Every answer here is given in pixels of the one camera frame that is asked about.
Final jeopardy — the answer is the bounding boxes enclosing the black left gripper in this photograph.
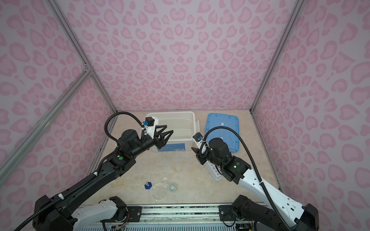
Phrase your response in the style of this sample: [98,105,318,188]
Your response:
[131,124,173,159]

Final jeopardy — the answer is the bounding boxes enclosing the small cylinder blue hexagonal base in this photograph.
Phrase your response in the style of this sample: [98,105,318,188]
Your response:
[141,177,152,190]

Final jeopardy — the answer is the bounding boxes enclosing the clear glass petri dish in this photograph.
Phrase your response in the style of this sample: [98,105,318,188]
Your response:
[151,183,168,200]

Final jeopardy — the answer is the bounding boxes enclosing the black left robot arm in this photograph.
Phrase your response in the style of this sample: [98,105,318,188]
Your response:
[32,125,173,231]

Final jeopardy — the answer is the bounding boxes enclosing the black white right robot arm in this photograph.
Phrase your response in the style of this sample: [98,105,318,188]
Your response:
[192,132,320,231]

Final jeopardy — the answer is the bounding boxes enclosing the white plastic storage bin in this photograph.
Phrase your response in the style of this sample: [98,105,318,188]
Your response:
[146,111,199,152]

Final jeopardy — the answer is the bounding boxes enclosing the blue plastic bin lid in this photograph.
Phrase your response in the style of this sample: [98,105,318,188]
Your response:
[205,113,240,153]

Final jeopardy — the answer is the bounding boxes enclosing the white test tube rack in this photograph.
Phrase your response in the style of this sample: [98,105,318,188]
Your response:
[205,162,222,182]

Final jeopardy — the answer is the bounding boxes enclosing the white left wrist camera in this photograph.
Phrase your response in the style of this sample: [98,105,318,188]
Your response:
[142,116,159,139]

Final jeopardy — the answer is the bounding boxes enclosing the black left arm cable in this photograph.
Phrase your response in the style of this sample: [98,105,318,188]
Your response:
[13,111,144,231]

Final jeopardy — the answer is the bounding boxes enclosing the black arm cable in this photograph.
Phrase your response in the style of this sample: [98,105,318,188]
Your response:
[13,111,144,231]
[202,126,291,231]

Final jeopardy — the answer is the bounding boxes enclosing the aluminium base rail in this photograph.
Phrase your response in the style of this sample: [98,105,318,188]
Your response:
[53,203,307,231]

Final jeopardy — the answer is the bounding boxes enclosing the diagonal aluminium frame bar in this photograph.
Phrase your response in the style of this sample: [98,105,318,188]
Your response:
[1,68,91,185]

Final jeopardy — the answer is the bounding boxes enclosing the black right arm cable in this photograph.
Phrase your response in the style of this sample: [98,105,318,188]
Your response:
[202,126,291,231]

